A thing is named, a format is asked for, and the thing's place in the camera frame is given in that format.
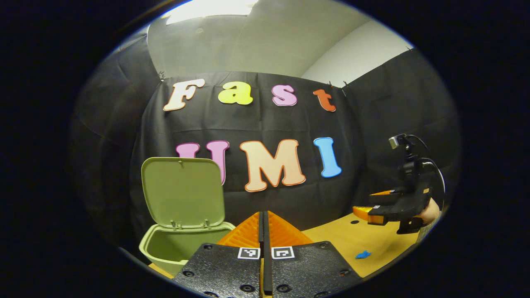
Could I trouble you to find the black cable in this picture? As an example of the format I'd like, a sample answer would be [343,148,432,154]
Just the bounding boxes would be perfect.
[408,135,446,201]

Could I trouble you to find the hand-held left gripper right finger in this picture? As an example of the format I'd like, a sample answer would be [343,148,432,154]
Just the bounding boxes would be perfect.
[264,210,363,298]

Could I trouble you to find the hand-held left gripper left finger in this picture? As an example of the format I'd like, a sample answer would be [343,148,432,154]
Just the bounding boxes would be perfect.
[172,211,264,298]

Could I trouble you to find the wooden desktop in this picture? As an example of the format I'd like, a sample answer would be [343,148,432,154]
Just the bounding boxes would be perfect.
[147,211,431,298]

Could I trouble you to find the green desktop garbage bin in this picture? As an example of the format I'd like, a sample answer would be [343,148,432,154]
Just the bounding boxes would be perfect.
[139,156,236,276]

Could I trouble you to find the black backdrop cloth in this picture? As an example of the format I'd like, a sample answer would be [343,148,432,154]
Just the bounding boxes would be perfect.
[70,35,461,257]

